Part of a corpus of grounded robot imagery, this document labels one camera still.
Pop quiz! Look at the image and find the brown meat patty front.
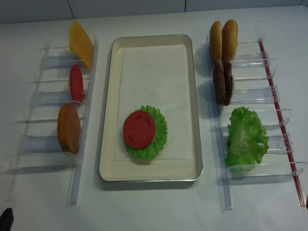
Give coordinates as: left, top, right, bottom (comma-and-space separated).
213, 59, 226, 104

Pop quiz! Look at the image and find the cream metal baking tray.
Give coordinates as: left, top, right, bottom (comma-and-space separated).
98, 35, 203, 182

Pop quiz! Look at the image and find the yellow cheese slice behind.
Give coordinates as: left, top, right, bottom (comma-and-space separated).
69, 25, 73, 39

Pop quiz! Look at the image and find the red tomato slice in rack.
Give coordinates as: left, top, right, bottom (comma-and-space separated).
69, 64, 83, 103

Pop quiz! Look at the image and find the burger bun in rack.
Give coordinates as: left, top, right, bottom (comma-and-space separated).
209, 21, 222, 62
222, 19, 238, 61

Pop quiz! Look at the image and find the brown meat patty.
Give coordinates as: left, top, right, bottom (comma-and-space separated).
213, 59, 226, 104
223, 61, 233, 106

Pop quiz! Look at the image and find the orange cheese slice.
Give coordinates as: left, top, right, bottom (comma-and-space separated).
69, 20, 93, 70

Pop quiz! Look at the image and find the green lettuce leaf on tray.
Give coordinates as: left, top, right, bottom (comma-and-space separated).
125, 105, 168, 160

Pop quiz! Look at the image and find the clear acrylic right rack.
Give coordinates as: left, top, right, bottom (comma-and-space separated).
209, 35, 308, 209

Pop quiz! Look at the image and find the brown bun half left rack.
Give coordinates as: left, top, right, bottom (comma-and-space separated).
57, 103, 81, 155

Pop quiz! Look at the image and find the green lettuce leaf in rack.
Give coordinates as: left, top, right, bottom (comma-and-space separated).
225, 107, 269, 167

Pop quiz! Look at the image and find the right burger bun in rack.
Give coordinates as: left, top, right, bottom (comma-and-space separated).
222, 19, 238, 61

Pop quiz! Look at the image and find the red tomato slice on tray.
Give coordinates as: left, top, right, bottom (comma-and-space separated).
123, 110, 155, 149

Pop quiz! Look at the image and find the brown meat patty rear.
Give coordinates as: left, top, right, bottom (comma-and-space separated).
223, 61, 233, 106

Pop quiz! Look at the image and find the left burger bun in rack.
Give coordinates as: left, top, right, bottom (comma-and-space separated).
209, 21, 222, 62

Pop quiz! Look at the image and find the black object bottom left corner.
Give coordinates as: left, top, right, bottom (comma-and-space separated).
0, 208, 14, 231

